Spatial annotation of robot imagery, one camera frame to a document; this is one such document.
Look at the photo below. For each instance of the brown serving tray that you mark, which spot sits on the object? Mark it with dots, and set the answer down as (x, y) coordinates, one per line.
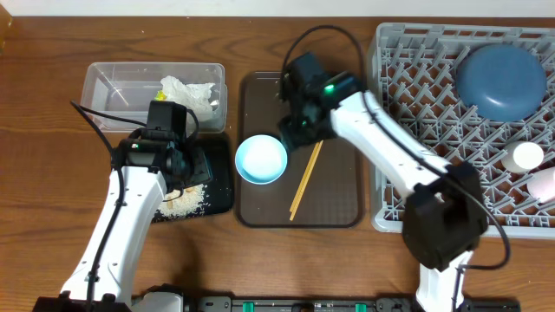
(330, 199)

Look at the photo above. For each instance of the white tissue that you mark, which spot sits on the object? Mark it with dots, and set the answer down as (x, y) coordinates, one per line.
(196, 97)

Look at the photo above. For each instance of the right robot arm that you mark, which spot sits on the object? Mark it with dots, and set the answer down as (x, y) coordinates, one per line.
(444, 213)

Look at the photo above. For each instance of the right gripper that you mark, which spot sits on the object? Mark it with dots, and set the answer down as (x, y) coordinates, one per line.
(287, 126)

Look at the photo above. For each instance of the black waste tray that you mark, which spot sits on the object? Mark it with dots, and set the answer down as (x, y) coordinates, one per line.
(219, 191)

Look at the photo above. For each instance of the light blue bowl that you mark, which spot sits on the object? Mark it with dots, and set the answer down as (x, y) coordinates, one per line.
(261, 159)

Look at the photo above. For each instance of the rice pile with nuts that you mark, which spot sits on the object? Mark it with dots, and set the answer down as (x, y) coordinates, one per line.
(190, 202)

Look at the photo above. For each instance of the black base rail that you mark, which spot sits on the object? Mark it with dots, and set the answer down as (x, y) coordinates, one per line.
(303, 304)

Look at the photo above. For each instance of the clear plastic bin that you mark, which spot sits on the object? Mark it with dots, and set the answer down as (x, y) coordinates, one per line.
(125, 89)

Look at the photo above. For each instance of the yellow snack wrapper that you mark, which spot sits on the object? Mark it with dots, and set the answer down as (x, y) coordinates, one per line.
(160, 96)

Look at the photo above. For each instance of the grey dishwasher rack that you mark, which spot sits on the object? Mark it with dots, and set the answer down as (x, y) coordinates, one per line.
(412, 70)

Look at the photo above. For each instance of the pink cup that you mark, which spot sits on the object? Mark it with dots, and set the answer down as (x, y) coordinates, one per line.
(541, 185)

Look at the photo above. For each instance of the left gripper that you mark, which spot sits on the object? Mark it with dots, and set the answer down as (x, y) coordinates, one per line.
(191, 169)

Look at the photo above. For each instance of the dark blue bowl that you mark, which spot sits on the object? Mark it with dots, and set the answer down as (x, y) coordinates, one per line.
(505, 83)

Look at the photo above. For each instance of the cream white cup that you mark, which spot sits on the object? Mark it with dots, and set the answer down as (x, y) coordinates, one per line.
(522, 156)

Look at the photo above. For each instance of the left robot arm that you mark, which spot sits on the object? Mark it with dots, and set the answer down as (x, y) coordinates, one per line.
(144, 172)

